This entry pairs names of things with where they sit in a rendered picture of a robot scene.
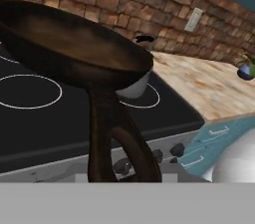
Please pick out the white round object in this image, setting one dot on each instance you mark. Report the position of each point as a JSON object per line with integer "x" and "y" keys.
{"x": 237, "y": 158}

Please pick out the dark brown frying pan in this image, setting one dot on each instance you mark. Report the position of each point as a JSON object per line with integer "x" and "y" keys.
{"x": 73, "y": 45}

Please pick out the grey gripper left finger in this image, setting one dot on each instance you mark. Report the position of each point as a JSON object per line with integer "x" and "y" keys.
{"x": 81, "y": 178}

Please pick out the black stove knob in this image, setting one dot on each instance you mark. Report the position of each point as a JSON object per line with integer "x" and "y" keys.
{"x": 122, "y": 167}
{"x": 158, "y": 155}
{"x": 177, "y": 149}
{"x": 173, "y": 160}

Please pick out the grey wall outlet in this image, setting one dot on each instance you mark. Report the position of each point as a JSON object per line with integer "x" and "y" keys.
{"x": 194, "y": 19}

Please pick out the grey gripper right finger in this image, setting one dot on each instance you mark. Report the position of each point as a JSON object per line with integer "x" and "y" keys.
{"x": 170, "y": 178}

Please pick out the black glass stove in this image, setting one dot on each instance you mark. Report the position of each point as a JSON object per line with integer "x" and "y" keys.
{"x": 40, "y": 125}

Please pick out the teal drawer front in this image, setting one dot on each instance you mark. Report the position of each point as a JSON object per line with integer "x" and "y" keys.
{"x": 207, "y": 155}
{"x": 237, "y": 127}

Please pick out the green plant in blue pot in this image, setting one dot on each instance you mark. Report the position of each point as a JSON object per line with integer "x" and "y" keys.
{"x": 246, "y": 69}

